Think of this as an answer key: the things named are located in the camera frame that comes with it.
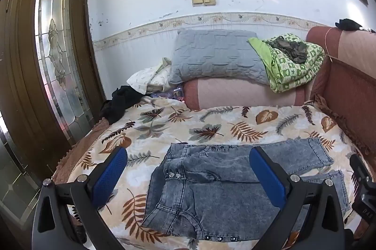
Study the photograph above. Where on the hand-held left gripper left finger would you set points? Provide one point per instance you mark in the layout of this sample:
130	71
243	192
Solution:
113	176

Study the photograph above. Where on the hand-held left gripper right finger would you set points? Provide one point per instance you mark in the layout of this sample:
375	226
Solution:
267	179

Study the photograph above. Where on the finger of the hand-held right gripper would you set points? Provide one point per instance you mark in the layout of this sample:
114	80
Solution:
359	170

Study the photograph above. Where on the blue denim pants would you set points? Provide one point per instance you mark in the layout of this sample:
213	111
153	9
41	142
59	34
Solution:
205	194

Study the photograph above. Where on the leaf print blanket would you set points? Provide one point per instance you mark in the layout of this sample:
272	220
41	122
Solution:
235	120

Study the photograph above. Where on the frosted glass door panel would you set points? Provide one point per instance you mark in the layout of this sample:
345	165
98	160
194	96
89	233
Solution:
14	179

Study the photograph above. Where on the purple plastic wrapper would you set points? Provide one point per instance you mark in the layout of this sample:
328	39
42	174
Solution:
170	93

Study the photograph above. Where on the white printed pillow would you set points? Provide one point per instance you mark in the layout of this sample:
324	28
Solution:
147	76

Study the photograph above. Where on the green patterned quilt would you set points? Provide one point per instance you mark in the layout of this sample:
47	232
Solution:
289	73

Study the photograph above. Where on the camouflage cloth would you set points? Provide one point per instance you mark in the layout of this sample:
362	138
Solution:
289	48

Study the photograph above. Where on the grey quilted pillow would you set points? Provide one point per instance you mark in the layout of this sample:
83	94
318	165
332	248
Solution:
217	56

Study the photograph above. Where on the wooden door with stained glass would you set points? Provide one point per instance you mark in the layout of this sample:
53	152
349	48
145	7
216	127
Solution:
23	62

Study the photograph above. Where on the small black cloth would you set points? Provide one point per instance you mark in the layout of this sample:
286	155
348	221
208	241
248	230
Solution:
348	24

